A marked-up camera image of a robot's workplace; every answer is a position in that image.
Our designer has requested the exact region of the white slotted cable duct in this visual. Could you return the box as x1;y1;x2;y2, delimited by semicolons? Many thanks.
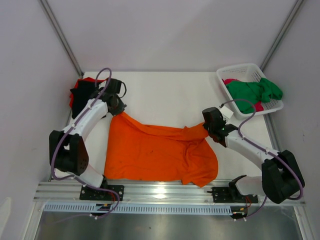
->
43;202;233;216

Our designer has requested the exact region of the black folded t shirt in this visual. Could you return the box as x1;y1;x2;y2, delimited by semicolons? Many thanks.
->
70;81;96;119

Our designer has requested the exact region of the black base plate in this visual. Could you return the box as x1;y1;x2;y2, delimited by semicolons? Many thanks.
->
207;186;259;204
79;176;125;202

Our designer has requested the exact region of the orange t shirt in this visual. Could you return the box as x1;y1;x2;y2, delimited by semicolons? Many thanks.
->
104;112;219;188

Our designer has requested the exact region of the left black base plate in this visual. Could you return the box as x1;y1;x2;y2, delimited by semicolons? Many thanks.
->
79;176;125;202

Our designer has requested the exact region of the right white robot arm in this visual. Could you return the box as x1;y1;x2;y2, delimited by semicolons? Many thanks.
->
202;107;305;204

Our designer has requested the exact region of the green t shirt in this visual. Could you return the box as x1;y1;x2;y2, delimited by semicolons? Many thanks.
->
223;77;283;112

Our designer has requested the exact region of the red folded t shirt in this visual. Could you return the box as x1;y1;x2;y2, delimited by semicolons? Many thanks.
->
69;77;95;108

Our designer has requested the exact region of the aluminium mounting rail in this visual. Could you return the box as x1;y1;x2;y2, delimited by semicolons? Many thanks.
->
33;179;229;205

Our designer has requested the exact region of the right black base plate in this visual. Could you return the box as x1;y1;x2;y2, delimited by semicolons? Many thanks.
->
207;186;259;204

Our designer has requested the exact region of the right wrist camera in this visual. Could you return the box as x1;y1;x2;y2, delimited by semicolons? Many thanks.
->
220;105;234;120

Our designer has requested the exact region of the pink t shirt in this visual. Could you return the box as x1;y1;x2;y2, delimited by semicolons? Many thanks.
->
223;78;264;114

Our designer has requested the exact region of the white plastic basket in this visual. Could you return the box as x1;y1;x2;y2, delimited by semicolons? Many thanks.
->
216;63;284;120

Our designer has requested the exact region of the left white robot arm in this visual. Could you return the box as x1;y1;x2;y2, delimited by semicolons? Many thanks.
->
49;78;127;200

